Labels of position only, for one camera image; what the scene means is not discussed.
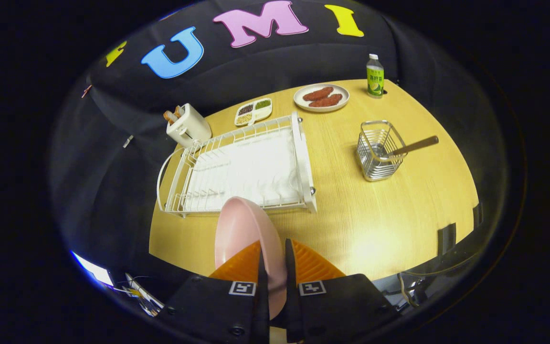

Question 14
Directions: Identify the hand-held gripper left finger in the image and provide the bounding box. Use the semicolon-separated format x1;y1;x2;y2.
160;239;271;344

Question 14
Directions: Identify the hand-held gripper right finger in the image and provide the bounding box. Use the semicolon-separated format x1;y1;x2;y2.
282;238;400;344

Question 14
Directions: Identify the pink plate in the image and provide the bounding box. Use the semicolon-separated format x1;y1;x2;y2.
214;196;289;320

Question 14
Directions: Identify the white wire dish rack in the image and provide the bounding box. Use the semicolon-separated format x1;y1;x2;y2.
157;112;318;218

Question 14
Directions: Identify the metal wire basket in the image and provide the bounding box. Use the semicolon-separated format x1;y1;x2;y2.
357;120;408;182

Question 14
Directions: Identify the wooden handle metal spoon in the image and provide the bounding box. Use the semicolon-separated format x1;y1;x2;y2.
384;136;439;159

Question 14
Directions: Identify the white plate with meat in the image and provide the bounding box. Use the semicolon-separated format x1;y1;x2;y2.
294;84;350;113

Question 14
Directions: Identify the white toaster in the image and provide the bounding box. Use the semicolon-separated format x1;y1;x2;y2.
166;103;212;149

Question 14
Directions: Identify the white divided bean tray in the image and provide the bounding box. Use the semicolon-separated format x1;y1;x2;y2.
234;98;273;127

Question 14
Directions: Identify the red-brown meat piece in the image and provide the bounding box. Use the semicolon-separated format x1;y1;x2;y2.
303;87;334;101
309;94;343;108

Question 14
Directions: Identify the green label drink bottle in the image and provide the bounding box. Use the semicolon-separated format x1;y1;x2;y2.
366;54;384;99

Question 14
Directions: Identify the grey cable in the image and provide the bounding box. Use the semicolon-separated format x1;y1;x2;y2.
397;271;421;309

